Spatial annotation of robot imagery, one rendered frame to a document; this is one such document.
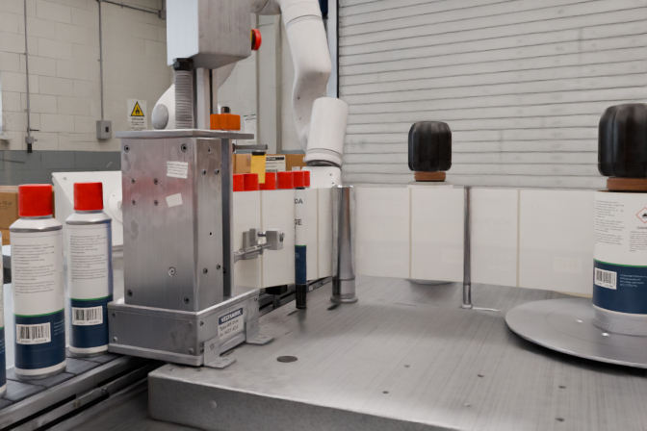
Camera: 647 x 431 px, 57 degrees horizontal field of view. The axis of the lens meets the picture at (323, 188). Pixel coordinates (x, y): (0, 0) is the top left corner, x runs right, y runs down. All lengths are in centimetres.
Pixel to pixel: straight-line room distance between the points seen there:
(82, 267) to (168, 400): 18
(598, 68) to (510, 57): 72
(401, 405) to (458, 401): 6
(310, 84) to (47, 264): 87
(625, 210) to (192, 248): 52
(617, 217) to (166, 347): 56
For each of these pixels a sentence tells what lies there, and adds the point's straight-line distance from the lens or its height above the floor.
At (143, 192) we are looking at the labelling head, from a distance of 70.
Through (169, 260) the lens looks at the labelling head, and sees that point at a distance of 69.
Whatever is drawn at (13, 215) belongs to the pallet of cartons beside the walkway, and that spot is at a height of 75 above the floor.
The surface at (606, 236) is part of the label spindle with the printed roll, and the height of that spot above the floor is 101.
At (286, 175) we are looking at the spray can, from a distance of 116.
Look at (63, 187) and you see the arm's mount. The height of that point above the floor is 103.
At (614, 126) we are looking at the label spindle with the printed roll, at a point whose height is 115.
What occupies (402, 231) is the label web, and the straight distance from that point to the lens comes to 96.
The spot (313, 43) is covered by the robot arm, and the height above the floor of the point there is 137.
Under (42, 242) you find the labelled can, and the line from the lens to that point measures 69.
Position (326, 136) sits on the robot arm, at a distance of 134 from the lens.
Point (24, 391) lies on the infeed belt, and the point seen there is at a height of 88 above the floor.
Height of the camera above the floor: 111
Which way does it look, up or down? 3 degrees down
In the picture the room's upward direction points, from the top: straight up
